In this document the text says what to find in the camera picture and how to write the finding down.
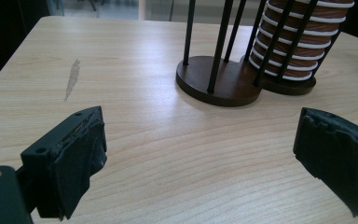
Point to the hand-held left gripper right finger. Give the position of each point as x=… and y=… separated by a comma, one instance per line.
x=338, y=155

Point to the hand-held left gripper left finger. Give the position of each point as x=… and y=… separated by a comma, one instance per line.
x=71, y=161

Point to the stack of brown paper cups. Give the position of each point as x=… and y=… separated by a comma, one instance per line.
x=298, y=40

